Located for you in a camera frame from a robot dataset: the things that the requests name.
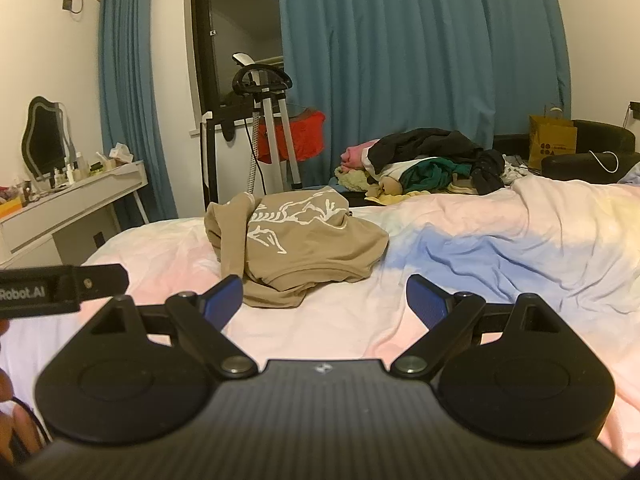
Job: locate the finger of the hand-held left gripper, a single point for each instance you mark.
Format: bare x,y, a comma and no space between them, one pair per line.
102,282

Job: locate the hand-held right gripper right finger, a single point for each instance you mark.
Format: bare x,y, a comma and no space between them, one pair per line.
425,301

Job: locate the person's left hand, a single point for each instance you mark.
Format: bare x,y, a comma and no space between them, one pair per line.
17,425

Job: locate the group of cosmetic bottles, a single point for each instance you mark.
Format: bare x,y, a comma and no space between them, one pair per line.
67,172

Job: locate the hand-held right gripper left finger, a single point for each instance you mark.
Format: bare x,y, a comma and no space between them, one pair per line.
223,301

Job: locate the wide blue curtain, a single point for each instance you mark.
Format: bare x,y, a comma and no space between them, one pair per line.
425,60

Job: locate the dark window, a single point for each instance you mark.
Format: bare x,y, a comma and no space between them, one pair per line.
235,30

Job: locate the black armchair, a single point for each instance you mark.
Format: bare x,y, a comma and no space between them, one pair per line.
595,152

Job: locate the yellow box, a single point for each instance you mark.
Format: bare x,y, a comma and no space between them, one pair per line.
11,206

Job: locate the yellow paper bag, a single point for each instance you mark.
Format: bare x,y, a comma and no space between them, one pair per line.
550,140

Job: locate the pastel bed blanket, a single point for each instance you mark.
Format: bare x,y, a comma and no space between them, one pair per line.
500,260

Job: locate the wavy black mirror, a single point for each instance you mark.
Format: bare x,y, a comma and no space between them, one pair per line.
44,140

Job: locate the white vanity desk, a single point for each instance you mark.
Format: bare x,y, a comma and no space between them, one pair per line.
60,215

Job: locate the red cloth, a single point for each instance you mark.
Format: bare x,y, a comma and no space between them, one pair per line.
302,135

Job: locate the black wall socket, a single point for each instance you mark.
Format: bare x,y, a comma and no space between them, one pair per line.
67,4

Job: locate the pile of mixed clothes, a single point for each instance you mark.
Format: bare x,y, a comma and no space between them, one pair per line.
425,162

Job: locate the tissue box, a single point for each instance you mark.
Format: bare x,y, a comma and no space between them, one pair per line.
119,152

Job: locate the narrow blue curtain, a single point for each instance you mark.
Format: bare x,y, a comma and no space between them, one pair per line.
132,90

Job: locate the tan hoodie with white print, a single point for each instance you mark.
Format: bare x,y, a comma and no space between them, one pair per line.
300,245

